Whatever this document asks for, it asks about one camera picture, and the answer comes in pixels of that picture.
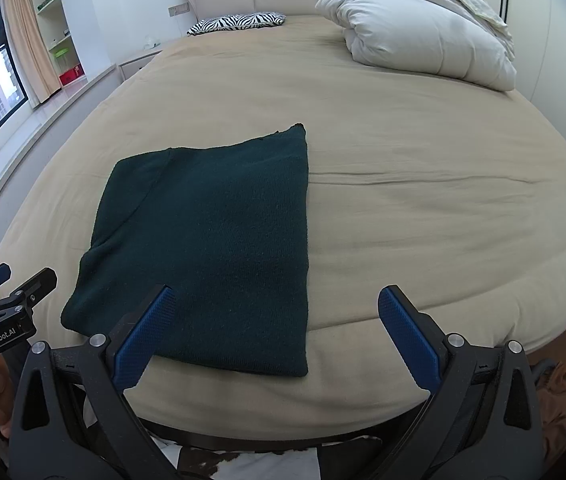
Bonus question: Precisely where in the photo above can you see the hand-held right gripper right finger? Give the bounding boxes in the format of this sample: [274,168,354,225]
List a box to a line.
[378,284,551,480]

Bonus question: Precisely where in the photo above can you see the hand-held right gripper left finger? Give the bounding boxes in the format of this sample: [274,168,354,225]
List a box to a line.
[6,284,179,480]

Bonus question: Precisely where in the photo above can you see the dark green sweater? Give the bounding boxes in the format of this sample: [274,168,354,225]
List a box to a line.
[60,122,310,378]

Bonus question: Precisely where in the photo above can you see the brown clothes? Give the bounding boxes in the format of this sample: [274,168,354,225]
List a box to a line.
[535,357,566,436]

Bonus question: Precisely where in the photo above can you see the bed with beige sheet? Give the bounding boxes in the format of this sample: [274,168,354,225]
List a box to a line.
[0,14,566,453]

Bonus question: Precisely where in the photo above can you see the cow print rug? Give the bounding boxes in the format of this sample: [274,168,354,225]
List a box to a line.
[153,435,384,480]

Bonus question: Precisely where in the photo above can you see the white nightstand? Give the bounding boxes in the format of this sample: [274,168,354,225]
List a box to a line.
[118,42,164,81]

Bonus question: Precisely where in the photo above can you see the beige curtain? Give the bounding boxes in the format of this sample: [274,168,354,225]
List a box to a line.
[0,0,61,107]

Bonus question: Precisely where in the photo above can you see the white open shelf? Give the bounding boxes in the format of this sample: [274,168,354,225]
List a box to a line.
[26,0,86,91]

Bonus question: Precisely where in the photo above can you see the white duvet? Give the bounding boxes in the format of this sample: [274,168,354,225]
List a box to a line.
[315,0,518,92]

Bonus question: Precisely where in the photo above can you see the zebra print pillow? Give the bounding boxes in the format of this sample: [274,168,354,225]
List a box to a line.
[186,11,288,37]

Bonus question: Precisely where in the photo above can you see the white wardrobe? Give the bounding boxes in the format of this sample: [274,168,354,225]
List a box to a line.
[483,0,566,161]

